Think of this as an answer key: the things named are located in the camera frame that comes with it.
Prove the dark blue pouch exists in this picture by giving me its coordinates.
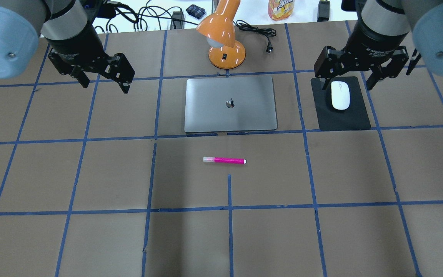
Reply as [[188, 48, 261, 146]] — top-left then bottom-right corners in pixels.
[[186, 5, 206, 20]]

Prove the lamp power cable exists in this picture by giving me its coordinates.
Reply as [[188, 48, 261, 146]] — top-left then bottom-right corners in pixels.
[[236, 20, 277, 54]]

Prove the white computer mouse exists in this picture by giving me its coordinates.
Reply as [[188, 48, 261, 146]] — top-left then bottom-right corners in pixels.
[[330, 81, 351, 111]]

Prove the yellow juice bottle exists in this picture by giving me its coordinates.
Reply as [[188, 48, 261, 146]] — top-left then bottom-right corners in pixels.
[[267, 0, 295, 21]]

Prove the black power adapter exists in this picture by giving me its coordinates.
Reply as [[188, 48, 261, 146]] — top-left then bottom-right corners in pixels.
[[316, 0, 330, 22]]

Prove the orange desk lamp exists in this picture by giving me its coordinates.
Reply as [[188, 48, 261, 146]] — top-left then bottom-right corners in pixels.
[[196, 0, 246, 70]]

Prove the pink marker pen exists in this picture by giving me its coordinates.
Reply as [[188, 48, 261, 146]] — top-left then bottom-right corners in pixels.
[[203, 157, 247, 164]]

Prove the silver laptop notebook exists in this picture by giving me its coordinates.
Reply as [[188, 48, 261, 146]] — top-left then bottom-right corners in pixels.
[[184, 75, 278, 133]]

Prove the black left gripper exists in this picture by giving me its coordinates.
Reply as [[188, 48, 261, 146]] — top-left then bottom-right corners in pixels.
[[47, 15, 135, 93]]

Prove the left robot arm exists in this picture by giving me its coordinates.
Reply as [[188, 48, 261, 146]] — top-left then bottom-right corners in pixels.
[[0, 0, 135, 93]]

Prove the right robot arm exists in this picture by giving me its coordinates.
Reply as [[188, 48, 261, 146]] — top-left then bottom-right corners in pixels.
[[313, 0, 443, 90]]

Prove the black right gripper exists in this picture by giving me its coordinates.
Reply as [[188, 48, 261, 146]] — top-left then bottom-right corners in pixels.
[[313, 19, 422, 90]]

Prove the black mousepad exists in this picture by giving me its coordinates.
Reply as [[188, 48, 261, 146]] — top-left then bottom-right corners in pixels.
[[311, 77, 371, 131]]

